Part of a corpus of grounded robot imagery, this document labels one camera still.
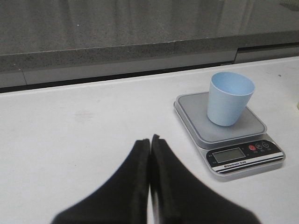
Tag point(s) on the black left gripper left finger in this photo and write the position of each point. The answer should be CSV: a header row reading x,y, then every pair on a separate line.
x,y
122,199

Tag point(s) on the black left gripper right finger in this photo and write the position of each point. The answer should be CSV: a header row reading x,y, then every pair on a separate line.
x,y
178,197

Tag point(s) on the light blue plastic cup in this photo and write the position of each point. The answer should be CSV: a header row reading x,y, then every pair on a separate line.
x,y
228,96

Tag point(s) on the silver digital kitchen scale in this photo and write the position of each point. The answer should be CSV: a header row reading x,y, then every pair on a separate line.
x,y
229,152

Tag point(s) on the grey stone counter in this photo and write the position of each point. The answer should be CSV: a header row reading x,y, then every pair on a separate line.
x,y
56,42

